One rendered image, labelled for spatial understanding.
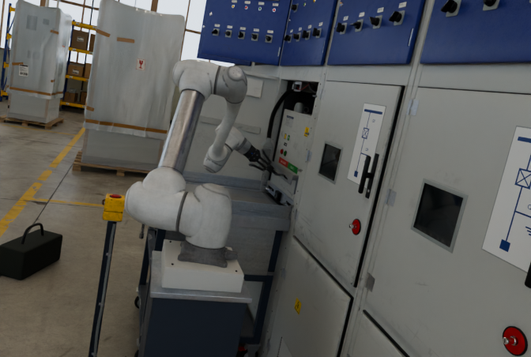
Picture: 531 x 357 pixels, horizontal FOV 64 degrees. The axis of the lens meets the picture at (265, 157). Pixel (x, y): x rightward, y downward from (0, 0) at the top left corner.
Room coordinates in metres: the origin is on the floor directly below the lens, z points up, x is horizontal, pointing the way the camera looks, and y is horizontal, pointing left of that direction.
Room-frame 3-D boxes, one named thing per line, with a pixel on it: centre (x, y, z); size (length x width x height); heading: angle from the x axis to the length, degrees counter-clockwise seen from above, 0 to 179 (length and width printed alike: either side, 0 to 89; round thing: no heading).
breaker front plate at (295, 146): (2.45, -0.13, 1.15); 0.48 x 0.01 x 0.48; 19
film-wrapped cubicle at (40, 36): (8.48, 4.73, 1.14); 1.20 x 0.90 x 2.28; 16
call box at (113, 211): (1.80, 0.61, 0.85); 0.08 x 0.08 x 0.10; 19
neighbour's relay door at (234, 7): (2.93, 0.32, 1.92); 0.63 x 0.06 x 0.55; 62
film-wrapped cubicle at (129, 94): (6.05, 2.05, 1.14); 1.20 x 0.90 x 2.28; 111
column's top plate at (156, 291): (1.54, 0.16, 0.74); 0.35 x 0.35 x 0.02; 16
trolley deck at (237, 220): (2.33, 0.23, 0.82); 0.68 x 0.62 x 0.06; 109
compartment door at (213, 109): (2.81, 0.31, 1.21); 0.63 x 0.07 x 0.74; 85
